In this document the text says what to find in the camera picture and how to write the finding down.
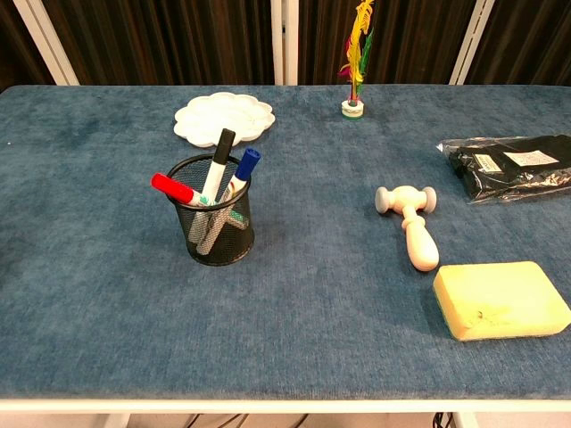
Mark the red cap marker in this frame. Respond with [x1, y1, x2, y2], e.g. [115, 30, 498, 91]
[150, 172, 216, 209]

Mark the blue cap marker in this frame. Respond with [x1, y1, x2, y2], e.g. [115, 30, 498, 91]
[218, 147, 263, 205]

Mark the black mesh pen holder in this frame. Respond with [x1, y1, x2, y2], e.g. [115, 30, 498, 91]
[167, 153, 256, 268]

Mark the black cap marker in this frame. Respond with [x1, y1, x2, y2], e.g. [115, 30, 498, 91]
[189, 128, 237, 258]

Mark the blue fabric table cover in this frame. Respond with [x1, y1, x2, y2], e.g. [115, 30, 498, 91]
[0, 84, 571, 400]

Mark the white flower-shaped paint palette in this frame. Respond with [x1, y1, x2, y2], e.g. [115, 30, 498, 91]
[173, 91, 275, 150]

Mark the colourful feather shuttlecock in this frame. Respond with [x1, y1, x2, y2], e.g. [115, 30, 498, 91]
[337, 0, 377, 122]

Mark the wooden toy hammer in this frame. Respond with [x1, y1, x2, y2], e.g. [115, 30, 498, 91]
[374, 185, 441, 273]

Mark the yellow sponge block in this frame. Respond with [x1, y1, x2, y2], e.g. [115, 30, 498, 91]
[432, 260, 571, 342]

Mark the black item in plastic bag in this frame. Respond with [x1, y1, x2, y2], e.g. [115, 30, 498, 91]
[435, 133, 571, 205]

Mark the white vertical frame post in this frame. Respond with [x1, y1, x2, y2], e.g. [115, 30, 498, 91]
[270, 0, 299, 86]

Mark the white slanted frame post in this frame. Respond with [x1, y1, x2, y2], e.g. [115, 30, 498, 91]
[448, 0, 497, 86]
[12, 0, 81, 86]

